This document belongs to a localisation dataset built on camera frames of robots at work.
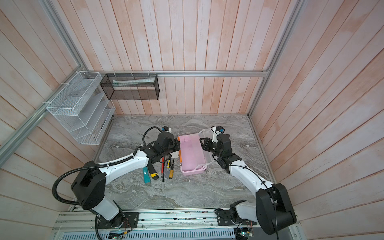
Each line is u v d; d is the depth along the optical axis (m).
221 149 0.65
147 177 0.88
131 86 1.04
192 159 0.93
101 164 0.48
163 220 0.75
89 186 0.44
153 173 0.88
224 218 0.73
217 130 0.76
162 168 0.90
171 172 0.88
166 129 0.78
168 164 0.91
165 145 0.66
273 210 0.41
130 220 0.73
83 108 0.73
